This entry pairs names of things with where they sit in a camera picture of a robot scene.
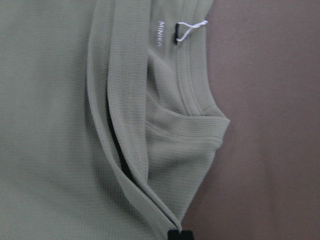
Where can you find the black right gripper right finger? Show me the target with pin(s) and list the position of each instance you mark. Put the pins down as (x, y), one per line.
(187, 235)

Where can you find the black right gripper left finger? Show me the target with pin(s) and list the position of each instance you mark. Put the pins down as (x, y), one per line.
(173, 234)

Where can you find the olive green long-sleeve shirt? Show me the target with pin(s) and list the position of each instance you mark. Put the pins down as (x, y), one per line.
(107, 122)

